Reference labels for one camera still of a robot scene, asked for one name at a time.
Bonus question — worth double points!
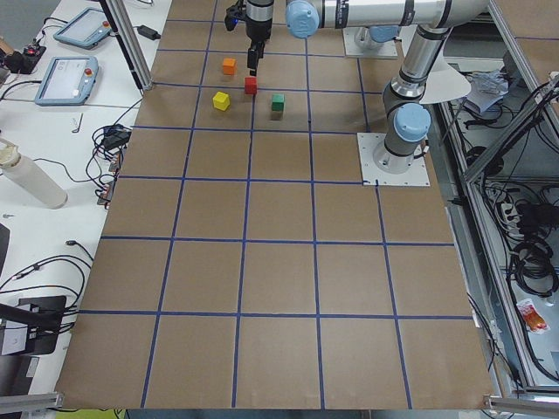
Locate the teach pendant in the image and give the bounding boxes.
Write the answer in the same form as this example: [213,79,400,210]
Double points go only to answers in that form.
[34,56,99,106]
[53,7,112,50]

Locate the black power adapter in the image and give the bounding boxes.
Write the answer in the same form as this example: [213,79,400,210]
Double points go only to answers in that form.
[136,25,161,40]

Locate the black camera stand base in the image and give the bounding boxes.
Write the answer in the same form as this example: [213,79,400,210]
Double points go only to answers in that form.
[1,296,66,355]

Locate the yellow wooden block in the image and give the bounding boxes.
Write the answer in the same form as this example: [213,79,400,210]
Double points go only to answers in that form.
[212,91,231,112]

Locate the far teach pendant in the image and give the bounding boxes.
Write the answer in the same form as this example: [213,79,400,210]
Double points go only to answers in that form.
[53,7,112,50]

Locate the red snack packet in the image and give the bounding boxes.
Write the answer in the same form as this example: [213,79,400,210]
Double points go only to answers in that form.
[516,299,549,334]

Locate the red wooden block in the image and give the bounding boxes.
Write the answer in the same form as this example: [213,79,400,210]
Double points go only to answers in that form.
[244,76,258,95]

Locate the allen key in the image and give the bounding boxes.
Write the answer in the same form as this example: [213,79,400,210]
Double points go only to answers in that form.
[71,113,84,134]

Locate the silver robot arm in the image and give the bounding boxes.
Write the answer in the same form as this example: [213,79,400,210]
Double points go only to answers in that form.
[285,1,488,161]
[354,25,400,50]

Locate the orange wooden block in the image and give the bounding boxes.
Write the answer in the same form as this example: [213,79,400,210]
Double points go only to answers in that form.
[222,58,237,76]

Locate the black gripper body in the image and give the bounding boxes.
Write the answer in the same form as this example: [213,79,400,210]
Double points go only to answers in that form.
[245,0,274,43]

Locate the brown paper table mat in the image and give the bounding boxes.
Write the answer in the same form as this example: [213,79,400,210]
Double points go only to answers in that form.
[57,1,493,409]

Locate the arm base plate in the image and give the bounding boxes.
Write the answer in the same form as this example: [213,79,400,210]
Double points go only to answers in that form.
[342,25,399,59]
[357,133,431,188]

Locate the near teach pendant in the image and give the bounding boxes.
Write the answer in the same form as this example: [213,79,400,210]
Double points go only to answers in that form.
[34,56,99,106]

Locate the green wooden block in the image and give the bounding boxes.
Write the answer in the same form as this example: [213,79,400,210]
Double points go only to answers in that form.
[271,93,286,113]

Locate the aluminium frame post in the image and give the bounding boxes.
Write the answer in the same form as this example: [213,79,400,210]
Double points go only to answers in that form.
[100,0,153,92]

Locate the white bottle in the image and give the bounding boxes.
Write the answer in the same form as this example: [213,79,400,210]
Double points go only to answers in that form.
[1,138,68,210]

